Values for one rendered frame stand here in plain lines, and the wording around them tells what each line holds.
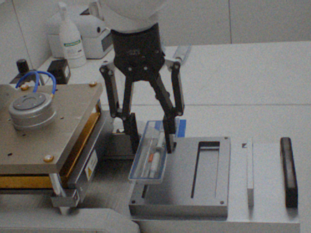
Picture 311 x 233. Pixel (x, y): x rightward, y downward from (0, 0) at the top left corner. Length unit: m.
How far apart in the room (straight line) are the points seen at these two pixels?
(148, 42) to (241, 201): 0.31
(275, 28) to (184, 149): 2.54
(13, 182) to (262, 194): 0.43
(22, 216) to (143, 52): 0.35
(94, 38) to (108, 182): 0.97
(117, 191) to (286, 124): 0.65
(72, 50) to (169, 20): 1.71
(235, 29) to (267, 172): 2.58
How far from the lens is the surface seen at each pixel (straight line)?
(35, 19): 1.98
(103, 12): 0.71
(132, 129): 0.80
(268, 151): 0.92
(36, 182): 0.81
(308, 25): 3.38
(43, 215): 0.82
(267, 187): 0.84
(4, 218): 0.84
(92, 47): 1.86
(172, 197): 0.79
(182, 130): 1.41
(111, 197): 0.92
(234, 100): 1.54
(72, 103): 0.89
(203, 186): 0.83
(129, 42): 0.70
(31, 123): 0.83
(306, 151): 1.30
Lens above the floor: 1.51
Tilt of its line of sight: 31 degrees down
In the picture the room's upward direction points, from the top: 9 degrees counter-clockwise
